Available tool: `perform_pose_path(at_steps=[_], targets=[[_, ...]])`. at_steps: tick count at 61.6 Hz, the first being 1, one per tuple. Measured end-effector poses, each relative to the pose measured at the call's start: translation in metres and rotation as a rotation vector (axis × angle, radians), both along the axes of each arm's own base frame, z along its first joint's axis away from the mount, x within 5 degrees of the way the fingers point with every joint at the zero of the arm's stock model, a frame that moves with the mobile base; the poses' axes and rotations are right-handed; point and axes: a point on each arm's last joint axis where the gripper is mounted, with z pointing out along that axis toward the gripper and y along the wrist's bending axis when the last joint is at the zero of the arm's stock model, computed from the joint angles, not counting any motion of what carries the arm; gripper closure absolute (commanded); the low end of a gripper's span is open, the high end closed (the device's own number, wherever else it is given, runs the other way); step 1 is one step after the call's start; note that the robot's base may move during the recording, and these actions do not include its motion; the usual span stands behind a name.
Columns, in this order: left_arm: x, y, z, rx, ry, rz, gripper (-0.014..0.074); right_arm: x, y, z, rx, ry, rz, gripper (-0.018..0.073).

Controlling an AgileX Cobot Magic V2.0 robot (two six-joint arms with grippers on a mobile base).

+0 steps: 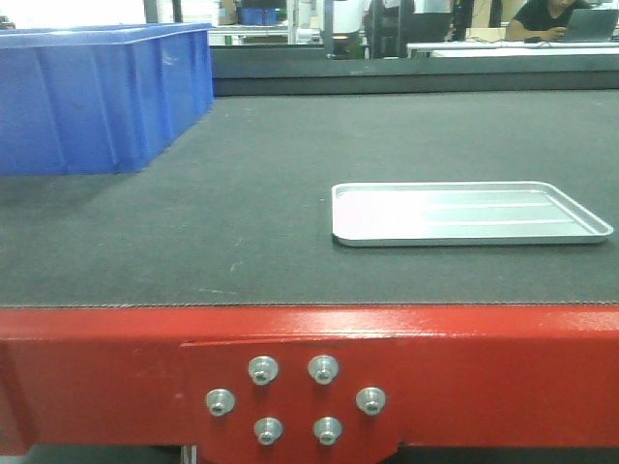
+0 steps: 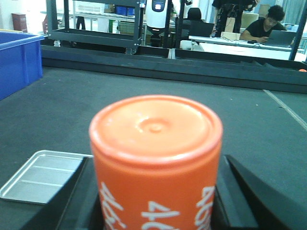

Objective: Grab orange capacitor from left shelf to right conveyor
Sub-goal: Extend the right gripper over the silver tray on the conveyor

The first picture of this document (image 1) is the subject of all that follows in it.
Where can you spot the dark conveyor belt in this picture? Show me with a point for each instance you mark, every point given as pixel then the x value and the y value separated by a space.
pixel 238 211

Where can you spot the blue plastic crate on conveyor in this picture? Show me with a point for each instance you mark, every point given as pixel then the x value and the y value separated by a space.
pixel 100 99

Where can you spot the silver metal tray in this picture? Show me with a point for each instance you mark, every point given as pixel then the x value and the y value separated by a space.
pixel 444 214

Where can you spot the white desk in background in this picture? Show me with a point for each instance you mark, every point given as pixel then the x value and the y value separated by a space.
pixel 505 49

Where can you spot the seated person in black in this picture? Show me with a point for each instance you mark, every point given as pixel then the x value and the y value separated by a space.
pixel 543 19

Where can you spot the grey laptop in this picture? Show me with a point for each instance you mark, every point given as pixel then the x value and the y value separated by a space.
pixel 590 25

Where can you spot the red conveyor frame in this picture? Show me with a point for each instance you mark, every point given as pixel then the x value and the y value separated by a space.
pixel 310 384

